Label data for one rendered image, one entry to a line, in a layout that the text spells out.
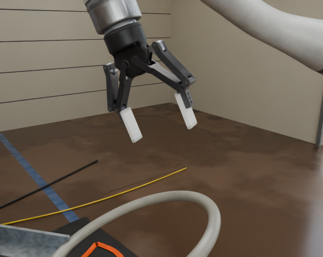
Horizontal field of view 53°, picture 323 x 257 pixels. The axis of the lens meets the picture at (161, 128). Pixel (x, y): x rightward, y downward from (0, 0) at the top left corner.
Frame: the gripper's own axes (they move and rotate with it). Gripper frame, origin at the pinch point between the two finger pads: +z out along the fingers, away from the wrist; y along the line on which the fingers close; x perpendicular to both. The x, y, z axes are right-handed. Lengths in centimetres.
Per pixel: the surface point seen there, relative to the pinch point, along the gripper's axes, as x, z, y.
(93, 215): -136, 96, 212
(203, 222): -178, 135, 125
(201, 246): 2.7, 25.1, -0.3
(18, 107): -292, -37, 484
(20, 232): 5, 19, 60
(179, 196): -21.0, 25.9, 18.4
